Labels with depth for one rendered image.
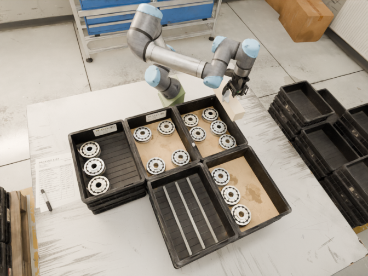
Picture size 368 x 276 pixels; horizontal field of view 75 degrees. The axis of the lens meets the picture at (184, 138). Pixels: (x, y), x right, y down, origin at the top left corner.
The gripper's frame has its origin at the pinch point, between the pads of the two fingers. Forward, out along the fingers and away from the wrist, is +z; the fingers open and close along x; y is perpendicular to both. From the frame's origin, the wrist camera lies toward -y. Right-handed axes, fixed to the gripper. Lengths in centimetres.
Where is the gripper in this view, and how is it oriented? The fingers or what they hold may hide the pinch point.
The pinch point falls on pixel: (228, 98)
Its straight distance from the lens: 132.6
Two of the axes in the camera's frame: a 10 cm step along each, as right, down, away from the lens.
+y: 3.7, 8.0, -4.7
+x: 9.2, -2.7, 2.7
